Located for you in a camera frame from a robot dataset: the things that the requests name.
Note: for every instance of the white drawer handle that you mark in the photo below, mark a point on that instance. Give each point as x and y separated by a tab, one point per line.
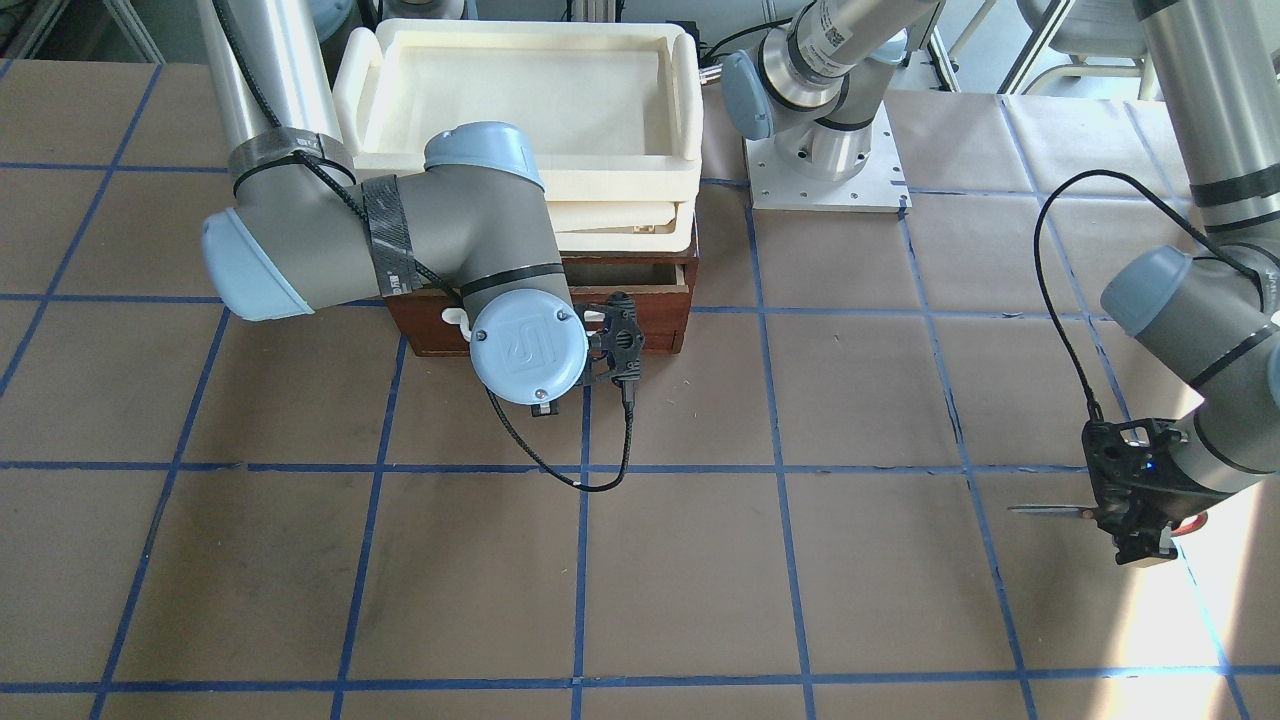
458	318

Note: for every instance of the grey orange scissors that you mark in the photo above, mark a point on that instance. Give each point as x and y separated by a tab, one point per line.
1056	510

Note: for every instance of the wooden drawer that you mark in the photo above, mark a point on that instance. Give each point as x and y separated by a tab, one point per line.
635	274

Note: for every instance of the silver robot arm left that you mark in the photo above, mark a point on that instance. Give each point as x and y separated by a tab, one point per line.
1208	318

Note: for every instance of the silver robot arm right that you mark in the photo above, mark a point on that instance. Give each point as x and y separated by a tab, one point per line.
305	233

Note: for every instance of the white plastic tray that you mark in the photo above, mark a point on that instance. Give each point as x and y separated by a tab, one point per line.
613	114

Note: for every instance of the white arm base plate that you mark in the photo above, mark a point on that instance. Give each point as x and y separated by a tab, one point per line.
817	168

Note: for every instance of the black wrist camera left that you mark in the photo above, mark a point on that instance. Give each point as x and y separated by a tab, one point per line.
1130	470

